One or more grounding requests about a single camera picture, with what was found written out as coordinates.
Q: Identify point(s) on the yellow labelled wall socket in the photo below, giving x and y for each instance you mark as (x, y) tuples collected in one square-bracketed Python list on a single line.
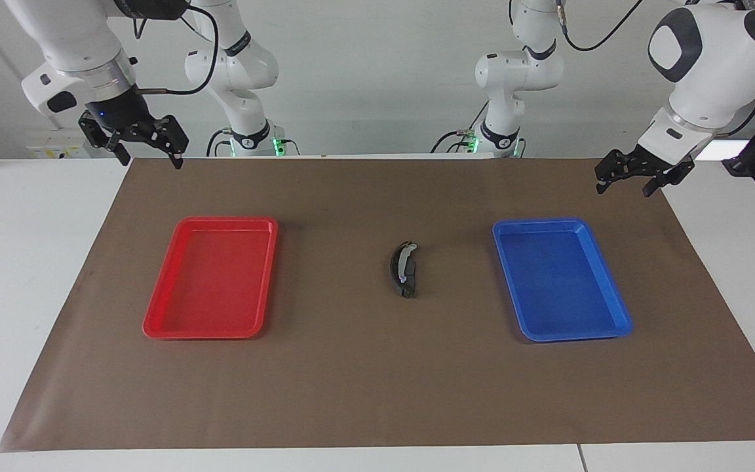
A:
[(56, 151)]

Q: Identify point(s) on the blue plastic tray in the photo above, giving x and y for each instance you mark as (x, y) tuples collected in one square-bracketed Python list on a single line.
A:
[(561, 282)]

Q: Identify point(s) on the curved brake shoe silver web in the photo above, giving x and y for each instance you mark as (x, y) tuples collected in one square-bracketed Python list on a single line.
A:
[(405, 259)]

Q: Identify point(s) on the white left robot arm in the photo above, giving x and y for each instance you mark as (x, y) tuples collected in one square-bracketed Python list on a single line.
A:
[(705, 78)]

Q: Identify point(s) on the brown table mat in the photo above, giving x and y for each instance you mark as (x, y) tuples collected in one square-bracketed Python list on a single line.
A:
[(377, 367)]

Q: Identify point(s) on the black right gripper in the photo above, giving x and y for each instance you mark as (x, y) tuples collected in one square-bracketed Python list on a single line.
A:
[(118, 115)]

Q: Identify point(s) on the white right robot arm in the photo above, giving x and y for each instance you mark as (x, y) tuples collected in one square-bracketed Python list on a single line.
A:
[(76, 39)]

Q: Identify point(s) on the red plastic tray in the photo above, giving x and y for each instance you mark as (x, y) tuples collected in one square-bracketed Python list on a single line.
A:
[(213, 282)]

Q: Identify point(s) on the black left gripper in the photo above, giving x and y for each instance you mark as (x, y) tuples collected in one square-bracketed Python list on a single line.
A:
[(662, 164)]

